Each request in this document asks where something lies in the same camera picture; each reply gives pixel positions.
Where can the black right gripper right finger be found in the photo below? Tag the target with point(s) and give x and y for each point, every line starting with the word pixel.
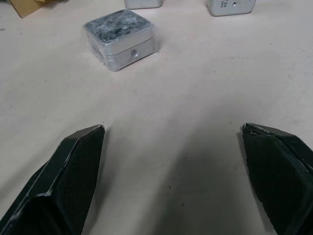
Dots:
pixel 276 176

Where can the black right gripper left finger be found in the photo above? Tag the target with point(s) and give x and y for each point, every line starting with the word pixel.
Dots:
pixel 73 176

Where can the grey junction box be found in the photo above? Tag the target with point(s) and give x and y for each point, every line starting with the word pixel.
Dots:
pixel 117 46

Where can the wooden rack with metal blocks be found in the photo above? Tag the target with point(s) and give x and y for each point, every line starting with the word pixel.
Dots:
pixel 29 7

